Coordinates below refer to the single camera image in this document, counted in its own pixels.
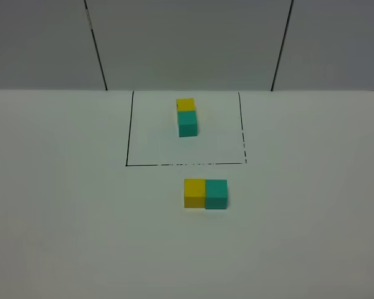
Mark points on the teal template block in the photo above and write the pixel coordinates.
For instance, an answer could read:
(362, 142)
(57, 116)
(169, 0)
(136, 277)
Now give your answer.
(187, 124)

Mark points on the yellow template block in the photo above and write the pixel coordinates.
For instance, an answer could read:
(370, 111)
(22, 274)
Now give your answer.
(185, 105)

